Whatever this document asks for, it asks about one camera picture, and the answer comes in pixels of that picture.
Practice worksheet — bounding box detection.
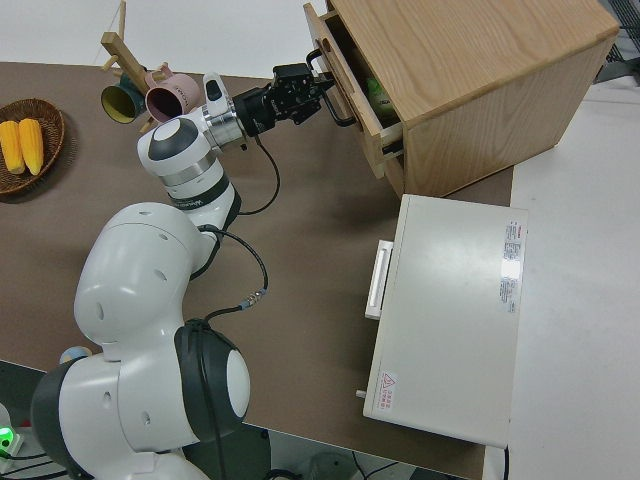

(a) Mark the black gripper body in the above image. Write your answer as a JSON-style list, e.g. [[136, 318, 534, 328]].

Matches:
[[233, 61, 322, 138]]

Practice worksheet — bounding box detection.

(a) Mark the wooden drawer with black handle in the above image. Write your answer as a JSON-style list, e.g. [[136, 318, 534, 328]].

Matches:
[[302, 1, 407, 181]]

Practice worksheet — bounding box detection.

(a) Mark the green object in drawer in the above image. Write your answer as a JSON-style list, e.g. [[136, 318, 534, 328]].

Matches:
[[363, 76, 399, 121]]

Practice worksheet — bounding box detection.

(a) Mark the wooden drawer cabinet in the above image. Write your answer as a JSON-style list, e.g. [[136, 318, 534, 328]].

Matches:
[[323, 0, 621, 199]]

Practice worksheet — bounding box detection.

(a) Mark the pink mug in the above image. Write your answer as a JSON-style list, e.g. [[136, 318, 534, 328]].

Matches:
[[144, 74, 202, 123]]

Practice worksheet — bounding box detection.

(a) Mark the brown table mat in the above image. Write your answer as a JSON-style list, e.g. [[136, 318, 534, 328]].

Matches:
[[0, 60, 516, 480]]

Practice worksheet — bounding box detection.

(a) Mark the wooden mug tree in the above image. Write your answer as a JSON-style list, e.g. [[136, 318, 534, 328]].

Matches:
[[99, 0, 172, 132]]

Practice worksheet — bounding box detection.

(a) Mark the dark blue mug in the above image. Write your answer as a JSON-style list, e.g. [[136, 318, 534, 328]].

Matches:
[[100, 74, 147, 125]]

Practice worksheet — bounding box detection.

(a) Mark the brown wicker basket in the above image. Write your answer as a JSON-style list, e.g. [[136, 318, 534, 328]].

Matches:
[[0, 97, 67, 197]]

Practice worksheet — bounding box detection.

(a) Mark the white toaster oven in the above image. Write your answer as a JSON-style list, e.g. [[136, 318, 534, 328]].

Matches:
[[355, 193, 531, 449]]

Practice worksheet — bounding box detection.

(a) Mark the yellow corn cob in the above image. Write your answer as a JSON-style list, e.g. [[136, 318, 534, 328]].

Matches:
[[18, 117, 46, 177], [0, 120, 25, 176]]

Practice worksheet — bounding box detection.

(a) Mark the blue call bell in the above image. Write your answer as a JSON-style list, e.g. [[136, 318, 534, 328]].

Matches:
[[58, 346, 92, 366]]

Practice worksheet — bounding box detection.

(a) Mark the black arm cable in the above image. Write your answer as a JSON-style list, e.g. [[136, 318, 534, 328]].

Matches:
[[198, 133, 282, 326]]

